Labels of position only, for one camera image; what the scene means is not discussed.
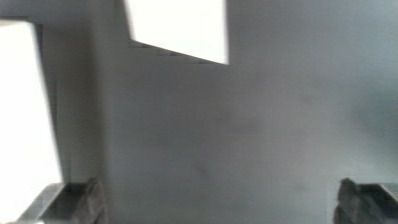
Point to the white left fence bar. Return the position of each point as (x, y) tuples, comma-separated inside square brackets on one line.
[(30, 157)]

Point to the white marker sheet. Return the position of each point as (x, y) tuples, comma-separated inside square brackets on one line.
[(184, 26)]

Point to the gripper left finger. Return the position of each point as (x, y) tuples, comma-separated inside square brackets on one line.
[(69, 204)]

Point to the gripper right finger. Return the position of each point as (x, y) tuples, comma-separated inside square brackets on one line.
[(367, 203)]

